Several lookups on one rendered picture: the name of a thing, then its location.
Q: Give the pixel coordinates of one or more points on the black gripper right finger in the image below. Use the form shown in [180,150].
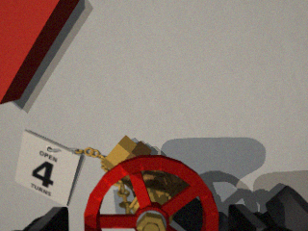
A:
[241,219]

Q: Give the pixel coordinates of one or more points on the red rectangular block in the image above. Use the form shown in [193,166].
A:
[28,28]

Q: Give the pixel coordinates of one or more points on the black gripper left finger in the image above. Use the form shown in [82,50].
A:
[54,220]

